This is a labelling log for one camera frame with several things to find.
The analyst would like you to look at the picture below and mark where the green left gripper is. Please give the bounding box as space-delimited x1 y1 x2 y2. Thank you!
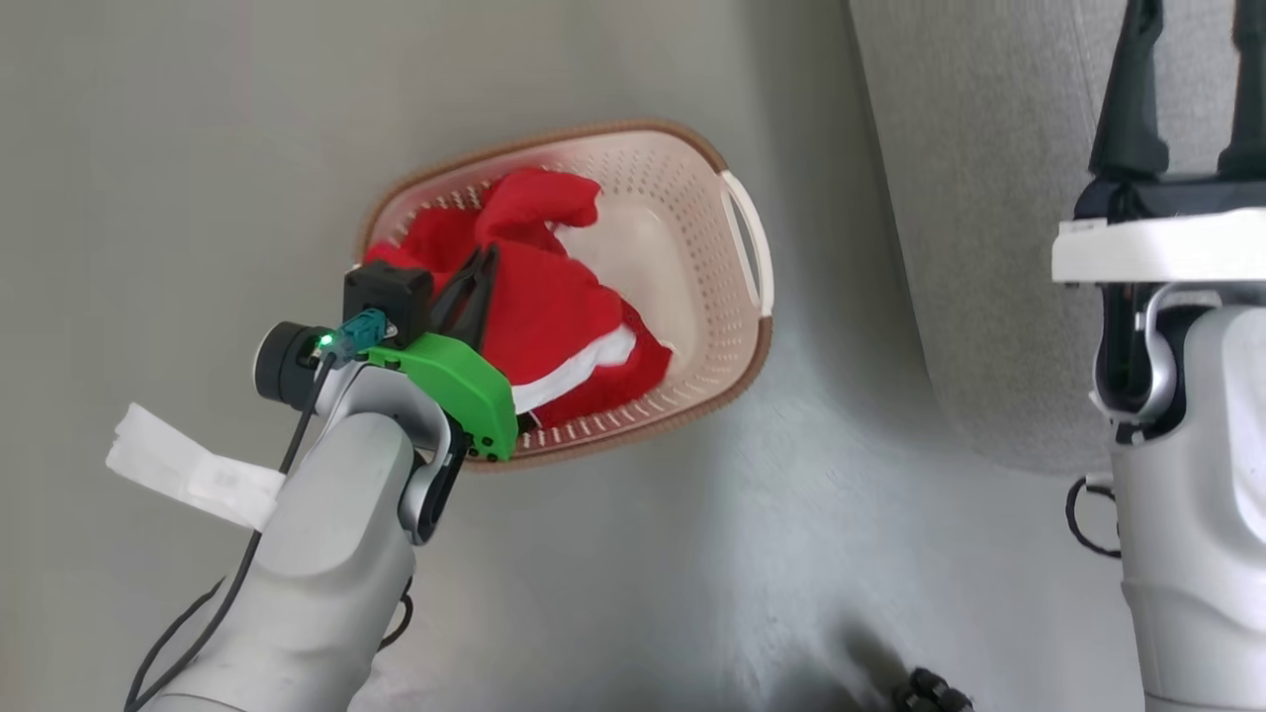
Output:
366 246 520 463

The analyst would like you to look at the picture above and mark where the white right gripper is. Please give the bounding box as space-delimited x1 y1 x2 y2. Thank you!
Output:
1051 0 1266 287

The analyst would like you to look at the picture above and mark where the red white-trimmed garment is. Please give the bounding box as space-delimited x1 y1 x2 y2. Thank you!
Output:
363 166 676 431

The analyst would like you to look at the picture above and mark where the cream perforated laundry basket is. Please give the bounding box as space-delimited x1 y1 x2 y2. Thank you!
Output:
354 119 774 474

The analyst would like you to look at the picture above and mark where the grey fabric sofa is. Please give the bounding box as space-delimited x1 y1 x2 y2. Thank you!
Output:
849 0 1266 478

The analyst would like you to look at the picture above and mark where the white tape label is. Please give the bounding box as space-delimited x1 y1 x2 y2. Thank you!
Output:
106 402 288 532

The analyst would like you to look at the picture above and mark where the black cable with teal plug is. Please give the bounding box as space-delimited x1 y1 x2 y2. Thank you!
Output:
124 309 389 712

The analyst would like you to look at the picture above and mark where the thin black cable loop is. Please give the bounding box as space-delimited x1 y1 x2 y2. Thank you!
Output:
1064 475 1125 561

